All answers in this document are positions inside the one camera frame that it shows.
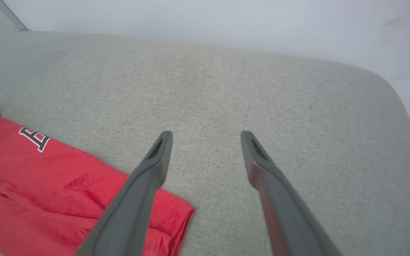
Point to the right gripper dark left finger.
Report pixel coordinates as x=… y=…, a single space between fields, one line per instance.
x=130 y=213

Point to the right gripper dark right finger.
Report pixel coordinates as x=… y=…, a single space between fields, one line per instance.
x=290 y=224

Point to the red and white jersey shirt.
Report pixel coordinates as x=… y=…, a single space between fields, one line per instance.
x=30 y=185

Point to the grey fabric sofa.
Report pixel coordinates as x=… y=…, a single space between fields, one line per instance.
x=262 y=89

